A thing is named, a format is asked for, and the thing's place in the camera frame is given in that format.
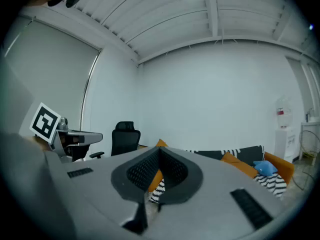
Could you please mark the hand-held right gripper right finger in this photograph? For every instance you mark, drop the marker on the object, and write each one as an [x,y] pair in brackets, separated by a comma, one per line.
[215,184]

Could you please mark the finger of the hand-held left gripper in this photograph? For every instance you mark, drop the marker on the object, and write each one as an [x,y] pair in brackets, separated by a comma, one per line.
[95,137]

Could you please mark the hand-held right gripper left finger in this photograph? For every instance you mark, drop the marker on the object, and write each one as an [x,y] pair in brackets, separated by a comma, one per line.
[100,174]

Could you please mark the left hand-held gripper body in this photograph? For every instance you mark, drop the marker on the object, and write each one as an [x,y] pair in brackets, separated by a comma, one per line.
[45,122]

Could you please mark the orange square pillow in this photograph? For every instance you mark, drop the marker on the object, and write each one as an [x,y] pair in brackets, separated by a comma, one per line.
[237,162]
[155,181]

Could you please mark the black office chair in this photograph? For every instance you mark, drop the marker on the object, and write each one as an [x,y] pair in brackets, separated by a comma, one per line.
[125,141]

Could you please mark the grey roller blind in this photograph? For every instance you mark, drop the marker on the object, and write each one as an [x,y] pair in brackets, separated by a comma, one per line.
[50,71]

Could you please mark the blue whale plush toy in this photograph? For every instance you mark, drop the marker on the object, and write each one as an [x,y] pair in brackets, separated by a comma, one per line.
[265,167]

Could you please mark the black white striped throw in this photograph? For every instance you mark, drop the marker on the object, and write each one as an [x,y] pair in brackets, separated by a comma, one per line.
[270,184]

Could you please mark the white water dispenser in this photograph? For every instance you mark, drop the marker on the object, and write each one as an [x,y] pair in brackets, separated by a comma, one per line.
[283,144]

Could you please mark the white side table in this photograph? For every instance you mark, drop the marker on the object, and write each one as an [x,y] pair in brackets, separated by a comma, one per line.
[312,124]

